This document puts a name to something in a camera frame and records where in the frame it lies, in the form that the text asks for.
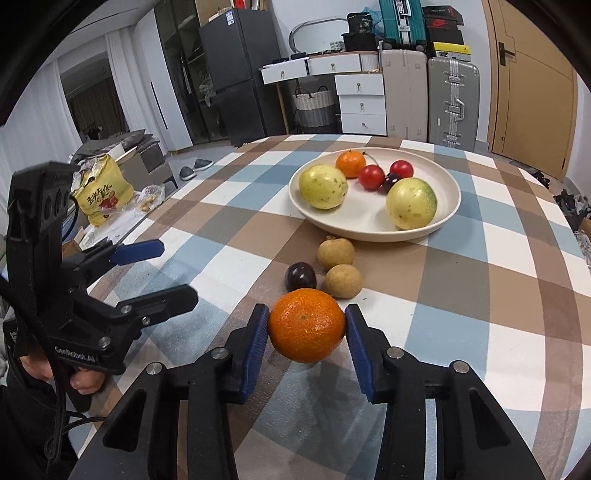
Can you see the open cardboard box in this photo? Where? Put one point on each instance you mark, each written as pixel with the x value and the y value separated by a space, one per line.
pixel 147 161

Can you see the teal suitcase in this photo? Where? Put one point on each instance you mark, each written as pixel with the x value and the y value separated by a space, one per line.
pixel 401 23

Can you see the black bucket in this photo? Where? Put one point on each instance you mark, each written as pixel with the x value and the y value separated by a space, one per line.
pixel 360 23

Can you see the clear snack bag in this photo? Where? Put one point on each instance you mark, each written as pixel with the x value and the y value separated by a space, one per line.
pixel 151 198

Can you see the silver suitcase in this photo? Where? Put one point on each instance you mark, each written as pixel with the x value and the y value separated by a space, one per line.
pixel 452 106

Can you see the red and black shoebox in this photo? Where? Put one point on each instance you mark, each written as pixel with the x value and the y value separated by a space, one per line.
pixel 443 22

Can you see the cream round plate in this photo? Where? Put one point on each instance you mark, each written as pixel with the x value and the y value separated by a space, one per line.
pixel 364 217

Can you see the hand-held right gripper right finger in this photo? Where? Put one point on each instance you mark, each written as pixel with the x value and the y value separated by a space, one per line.
pixel 362 355

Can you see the wooden door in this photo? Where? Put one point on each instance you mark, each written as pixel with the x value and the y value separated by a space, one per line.
pixel 531 92

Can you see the dark glass wardrobe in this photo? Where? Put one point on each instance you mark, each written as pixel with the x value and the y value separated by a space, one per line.
pixel 184 69

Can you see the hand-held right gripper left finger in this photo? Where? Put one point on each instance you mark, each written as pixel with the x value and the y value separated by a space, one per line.
pixel 253 355

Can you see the woven laundry basket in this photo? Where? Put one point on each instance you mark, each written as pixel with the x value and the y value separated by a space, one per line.
pixel 315 108

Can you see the flat cardboard box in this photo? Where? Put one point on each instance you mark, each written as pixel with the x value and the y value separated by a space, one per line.
pixel 218 15

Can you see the black storage container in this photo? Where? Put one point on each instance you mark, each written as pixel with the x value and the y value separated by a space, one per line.
pixel 360 41

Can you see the green yellow passion fruit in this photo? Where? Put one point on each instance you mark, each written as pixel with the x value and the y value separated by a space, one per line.
pixel 411 203

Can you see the plain black box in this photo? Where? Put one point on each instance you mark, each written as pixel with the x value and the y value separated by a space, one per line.
pixel 445 36

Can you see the white sheer curtain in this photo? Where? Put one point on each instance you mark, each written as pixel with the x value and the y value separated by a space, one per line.
pixel 41 115

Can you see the black fridge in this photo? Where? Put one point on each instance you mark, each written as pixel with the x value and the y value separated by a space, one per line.
pixel 244 78

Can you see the red cherry tomato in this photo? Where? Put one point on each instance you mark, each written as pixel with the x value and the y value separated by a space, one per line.
pixel 400 169
pixel 371 177

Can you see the person's left forearm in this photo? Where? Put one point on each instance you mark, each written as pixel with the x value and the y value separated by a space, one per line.
pixel 23 434

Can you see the yellow plastic bag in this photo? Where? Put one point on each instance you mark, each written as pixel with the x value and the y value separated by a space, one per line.
pixel 104 194

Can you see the white desk with drawers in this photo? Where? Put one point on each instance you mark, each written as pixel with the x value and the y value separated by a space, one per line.
pixel 323 66

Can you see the person's left hand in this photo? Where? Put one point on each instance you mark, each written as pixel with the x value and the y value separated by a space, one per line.
pixel 85 382

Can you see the tall cardboard boxes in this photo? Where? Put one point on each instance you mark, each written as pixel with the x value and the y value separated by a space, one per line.
pixel 258 3

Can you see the brown longan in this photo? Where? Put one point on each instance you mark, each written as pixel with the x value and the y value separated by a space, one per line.
pixel 335 253
pixel 344 280

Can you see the beige suitcase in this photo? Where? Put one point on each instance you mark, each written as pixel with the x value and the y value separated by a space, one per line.
pixel 404 97

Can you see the grey slipper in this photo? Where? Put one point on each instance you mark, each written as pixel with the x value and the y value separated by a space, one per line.
pixel 187 173
pixel 203 165

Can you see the pile of shoes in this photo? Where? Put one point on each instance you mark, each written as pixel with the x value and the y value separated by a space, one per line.
pixel 572 207

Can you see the orange mandarin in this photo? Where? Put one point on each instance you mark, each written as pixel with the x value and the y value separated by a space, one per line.
pixel 351 164
pixel 307 331

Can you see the checkered tablecloth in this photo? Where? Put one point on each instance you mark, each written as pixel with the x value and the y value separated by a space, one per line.
pixel 461 286

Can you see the blue plastic bag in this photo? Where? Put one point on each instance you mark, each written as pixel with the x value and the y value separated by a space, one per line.
pixel 375 23

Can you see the chrome curved tube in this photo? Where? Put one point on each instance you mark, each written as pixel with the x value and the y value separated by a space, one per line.
pixel 318 21

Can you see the white drawer unit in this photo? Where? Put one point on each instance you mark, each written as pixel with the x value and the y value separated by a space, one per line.
pixel 362 104

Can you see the white wardrobe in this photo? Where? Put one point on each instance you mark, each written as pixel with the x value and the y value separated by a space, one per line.
pixel 152 83

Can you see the dark cherry with stem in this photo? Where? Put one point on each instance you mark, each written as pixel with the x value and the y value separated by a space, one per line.
pixel 392 182

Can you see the yellow and black box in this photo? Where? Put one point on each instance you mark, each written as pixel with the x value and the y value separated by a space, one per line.
pixel 451 51

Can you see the grey bedding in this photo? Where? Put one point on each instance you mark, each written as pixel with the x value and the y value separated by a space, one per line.
pixel 115 143

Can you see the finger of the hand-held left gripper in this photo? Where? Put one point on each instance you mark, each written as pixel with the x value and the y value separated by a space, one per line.
pixel 161 302
pixel 138 250

